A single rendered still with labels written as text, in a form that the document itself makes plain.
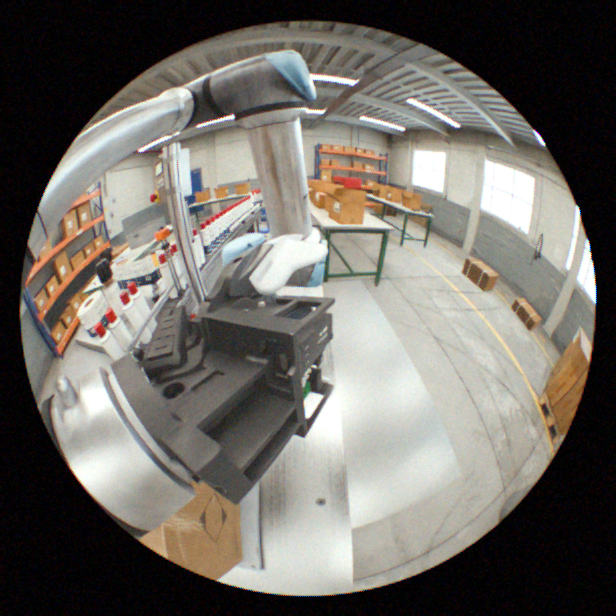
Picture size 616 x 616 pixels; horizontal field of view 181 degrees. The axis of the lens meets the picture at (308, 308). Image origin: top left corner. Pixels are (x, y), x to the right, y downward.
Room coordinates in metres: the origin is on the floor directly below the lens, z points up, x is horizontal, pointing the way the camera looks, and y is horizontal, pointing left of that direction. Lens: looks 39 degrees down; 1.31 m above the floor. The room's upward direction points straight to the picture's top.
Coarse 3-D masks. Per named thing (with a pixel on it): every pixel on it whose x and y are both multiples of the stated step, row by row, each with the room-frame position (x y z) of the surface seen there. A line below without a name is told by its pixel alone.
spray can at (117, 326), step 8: (112, 312) 0.26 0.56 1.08; (112, 320) 0.25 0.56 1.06; (120, 320) 0.27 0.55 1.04; (112, 328) 0.24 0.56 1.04; (120, 328) 0.26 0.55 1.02; (120, 336) 0.24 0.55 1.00; (128, 336) 0.26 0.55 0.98; (128, 344) 0.25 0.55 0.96; (136, 344) 0.28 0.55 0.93; (136, 360) 0.24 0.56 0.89
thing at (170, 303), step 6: (216, 252) 1.07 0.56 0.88; (210, 258) 0.98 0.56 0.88; (204, 264) 0.90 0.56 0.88; (186, 288) 0.67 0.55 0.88; (168, 300) 0.58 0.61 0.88; (174, 300) 0.58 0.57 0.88; (162, 306) 0.54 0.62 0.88; (168, 306) 0.54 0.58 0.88; (174, 306) 0.54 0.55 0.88; (162, 312) 0.50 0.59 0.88; (156, 318) 0.46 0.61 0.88; (144, 348) 0.30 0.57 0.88
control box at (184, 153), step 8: (184, 152) 0.64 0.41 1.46; (184, 160) 0.64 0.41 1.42; (152, 168) 0.66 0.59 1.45; (184, 168) 0.64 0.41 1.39; (160, 176) 0.60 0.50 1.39; (184, 176) 0.64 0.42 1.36; (184, 184) 0.63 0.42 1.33; (160, 192) 0.61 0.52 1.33; (184, 192) 0.63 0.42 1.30; (160, 200) 0.62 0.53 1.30
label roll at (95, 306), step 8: (96, 296) 0.44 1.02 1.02; (88, 304) 0.39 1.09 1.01; (96, 304) 0.39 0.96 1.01; (104, 304) 0.44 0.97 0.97; (80, 312) 0.31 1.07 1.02; (88, 312) 0.33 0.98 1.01; (96, 312) 0.37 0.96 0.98; (104, 312) 0.41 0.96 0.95; (80, 320) 0.29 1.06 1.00; (88, 320) 0.31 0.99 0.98; (96, 320) 0.35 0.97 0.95; (104, 320) 0.38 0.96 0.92; (88, 328) 0.29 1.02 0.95; (96, 336) 0.30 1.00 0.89
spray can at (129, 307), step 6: (120, 294) 0.34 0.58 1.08; (126, 294) 0.35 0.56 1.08; (126, 300) 0.34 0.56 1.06; (132, 300) 0.36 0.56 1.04; (126, 306) 0.33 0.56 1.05; (132, 306) 0.34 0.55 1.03; (126, 312) 0.32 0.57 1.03; (132, 312) 0.33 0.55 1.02; (138, 312) 0.36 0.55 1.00; (132, 318) 0.32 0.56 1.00; (138, 318) 0.34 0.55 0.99; (132, 324) 0.32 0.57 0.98; (138, 324) 0.33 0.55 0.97; (144, 330) 0.34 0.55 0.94; (144, 336) 0.33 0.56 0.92; (150, 336) 0.35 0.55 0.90; (144, 342) 0.32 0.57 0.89
